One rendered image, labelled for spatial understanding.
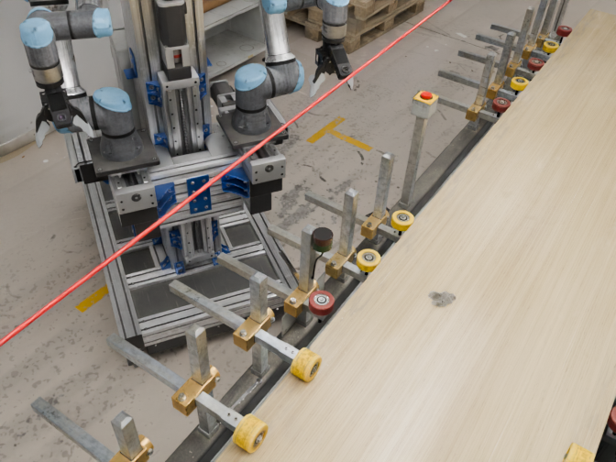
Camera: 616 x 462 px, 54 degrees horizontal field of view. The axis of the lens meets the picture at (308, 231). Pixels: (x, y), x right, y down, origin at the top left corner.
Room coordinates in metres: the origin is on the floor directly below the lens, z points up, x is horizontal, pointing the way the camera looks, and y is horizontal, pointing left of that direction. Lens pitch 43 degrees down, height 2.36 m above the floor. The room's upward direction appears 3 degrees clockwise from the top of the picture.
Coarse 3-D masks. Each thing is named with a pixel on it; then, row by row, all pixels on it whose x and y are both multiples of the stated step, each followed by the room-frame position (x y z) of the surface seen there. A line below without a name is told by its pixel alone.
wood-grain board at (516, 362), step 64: (576, 64) 2.94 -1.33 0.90; (512, 128) 2.30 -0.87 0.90; (576, 128) 2.33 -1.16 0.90; (448, 192) 1.83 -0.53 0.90; (512, 192) 1.85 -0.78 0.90; (576, 192) 1.87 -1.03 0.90; (448, 256) 1.48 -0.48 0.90; (512, 256) 1.50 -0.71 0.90; (576, 256) 1.52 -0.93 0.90; (384, 320) 1.19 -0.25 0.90; (448, 320) 1.20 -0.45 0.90; (512, 320) 1.22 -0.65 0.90; (576, 320) 1.23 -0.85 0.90; (320, 384) 0.95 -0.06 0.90; (384, 384) 0.96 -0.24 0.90; (448, 384) 0.97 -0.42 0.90; (512, 384) 0.99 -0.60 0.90; (576, 384) 1.00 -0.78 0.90; (320, 448) 0.76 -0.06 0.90; (384, 448) 0.77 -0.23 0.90; (448, 448) 0.78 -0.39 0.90; (512, 448) 0.79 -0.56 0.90
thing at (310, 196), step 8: (312, 192) 1.88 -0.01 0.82; (312, 200) 1.85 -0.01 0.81; (320, 200) 1.84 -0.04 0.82; (328, 200) 1.84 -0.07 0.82; (328, 208) 1.81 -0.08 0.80; (336, 208) 1.79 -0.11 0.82; (360, 216) 1.75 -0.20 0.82; (360, 224) 1.73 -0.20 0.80; (384, 232) 1.68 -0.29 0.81; (392, 232) 1.67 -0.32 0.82; (392, 240) 1.66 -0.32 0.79
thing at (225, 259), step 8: (224, 256) 1.46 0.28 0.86; (224, 264) 1.44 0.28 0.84; (232, 264) 1.43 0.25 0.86; (240, 264) 1.43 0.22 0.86; (240, 272) 1.40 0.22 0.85; (248, 272) 1.39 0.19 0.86; (272, 280) 1.36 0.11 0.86; (272, 288) 1.33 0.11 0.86; (280, 288) 1.33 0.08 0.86; (288, 288) 1.33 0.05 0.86; (280, 296) 1.32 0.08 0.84; (288, 296) 1.30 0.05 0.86; (304, 304) 1.27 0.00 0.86
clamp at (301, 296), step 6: (312, 288) 1.33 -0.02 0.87; (318, 288) 1.35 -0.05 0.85; (294, 294) 1.30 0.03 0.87; (300, 294) 1.30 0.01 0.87; (306, 294) 1.30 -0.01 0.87; (288, 300) 1.27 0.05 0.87; (300, 300) 1.28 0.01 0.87; (288, 306) 1.26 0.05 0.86; (294, 306) 1.25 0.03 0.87; (300, 306) 1.26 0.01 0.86; (288, 312) 1.26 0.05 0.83; (294, 312) 1.25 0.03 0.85; (300, 312) 1.26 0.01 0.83
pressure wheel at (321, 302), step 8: (312, 296) 1.26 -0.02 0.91; (320, 296) 1.27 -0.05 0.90; (328, 296) 1.27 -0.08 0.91; (312, 304) 1.23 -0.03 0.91; (320, 304) 1.23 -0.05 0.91; (328, 304) 1.23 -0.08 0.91; (312, 312) 1.23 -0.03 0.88; (320, 312) 1.21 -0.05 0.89; (328, 312) 1.22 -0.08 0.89; (320, 320) 1.25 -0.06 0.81
